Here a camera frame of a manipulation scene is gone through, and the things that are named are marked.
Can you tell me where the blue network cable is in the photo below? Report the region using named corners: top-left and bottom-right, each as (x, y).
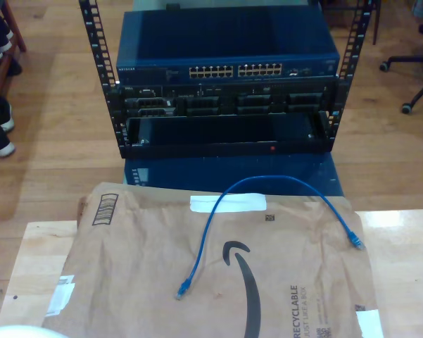
top-left (175, 175), bottom-right (367, 302)

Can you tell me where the white tape strip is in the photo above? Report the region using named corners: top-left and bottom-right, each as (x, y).
top-left (189, 192), bottom-right (268, 214)

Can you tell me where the black office chair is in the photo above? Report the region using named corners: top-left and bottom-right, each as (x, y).
top-left (379, 23), bottom-right (423, 115)

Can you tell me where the black perforated rack post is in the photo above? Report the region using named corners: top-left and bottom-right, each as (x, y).
top-left (78, 0), bottom-right (127, 149)
top-left (327, 0), bottom-right (378, 142)

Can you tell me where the dark blue flat device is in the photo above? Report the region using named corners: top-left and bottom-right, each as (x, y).
top-left (122, 154), bottom-right (345, 198)

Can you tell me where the white paper label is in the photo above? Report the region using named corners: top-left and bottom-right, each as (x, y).
top-left (354, 304), bottom-right (385, 338)
top-left (46, 273), bottom-right (77, 317)

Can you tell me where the brown paper mailer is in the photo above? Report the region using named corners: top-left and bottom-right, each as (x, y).
top-left (42, 181), bottom-right (385, 338)

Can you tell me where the blue network switch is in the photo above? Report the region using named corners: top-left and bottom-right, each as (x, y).
top-left (115, 8), bottom-right (341, 85)

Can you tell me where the black rack server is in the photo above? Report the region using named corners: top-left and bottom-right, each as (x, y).
top-left (121, 80), bottom-right (339, 118)

